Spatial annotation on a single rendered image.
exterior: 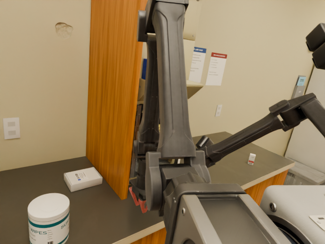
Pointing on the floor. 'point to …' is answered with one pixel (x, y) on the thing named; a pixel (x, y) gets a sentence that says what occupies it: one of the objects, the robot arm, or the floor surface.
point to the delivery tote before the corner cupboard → (303, 175)
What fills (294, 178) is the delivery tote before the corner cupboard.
